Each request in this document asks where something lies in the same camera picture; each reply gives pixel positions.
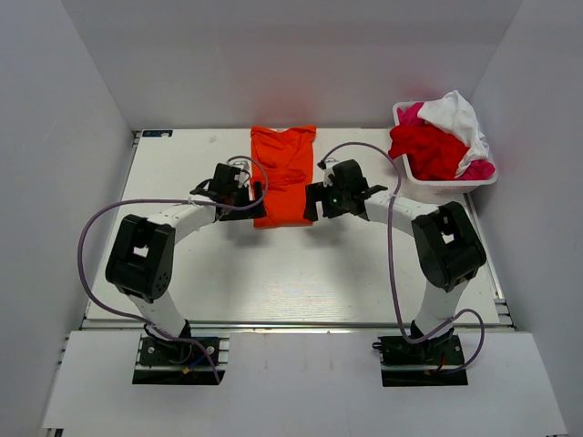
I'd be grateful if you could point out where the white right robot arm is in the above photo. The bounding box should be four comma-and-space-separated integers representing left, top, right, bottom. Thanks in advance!
303, 159, 486, 363

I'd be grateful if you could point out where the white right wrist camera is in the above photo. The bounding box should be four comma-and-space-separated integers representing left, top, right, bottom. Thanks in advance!
317, 157, 340, 188

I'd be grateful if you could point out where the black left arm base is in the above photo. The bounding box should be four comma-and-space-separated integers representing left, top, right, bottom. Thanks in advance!
132, 334, 229, 386

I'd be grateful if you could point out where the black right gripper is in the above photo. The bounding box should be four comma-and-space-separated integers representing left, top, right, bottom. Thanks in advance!
304, 179, 351, 222

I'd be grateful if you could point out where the pink t-shirt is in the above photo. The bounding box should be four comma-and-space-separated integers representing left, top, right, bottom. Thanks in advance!
395, 102, 496, 181

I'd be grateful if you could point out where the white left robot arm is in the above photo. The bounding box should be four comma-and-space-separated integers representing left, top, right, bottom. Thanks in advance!
106, 158, 270, 363

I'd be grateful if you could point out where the white plastic basket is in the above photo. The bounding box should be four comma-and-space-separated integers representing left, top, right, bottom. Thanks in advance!
393, 102, 497, 192

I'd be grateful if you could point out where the orange t-shirt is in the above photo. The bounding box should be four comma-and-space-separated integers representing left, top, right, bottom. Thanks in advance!
251, 125, 317, 229

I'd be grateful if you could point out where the red t-shirt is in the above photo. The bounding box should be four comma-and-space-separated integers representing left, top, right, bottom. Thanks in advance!
388, 125, 468, 180

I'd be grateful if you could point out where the blue table label sticker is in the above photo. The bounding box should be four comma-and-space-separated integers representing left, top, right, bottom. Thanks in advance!
141, 129, 173, 137

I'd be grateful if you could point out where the white t-shirt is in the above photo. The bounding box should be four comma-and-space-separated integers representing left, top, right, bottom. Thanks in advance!
417, 90, 490, 180

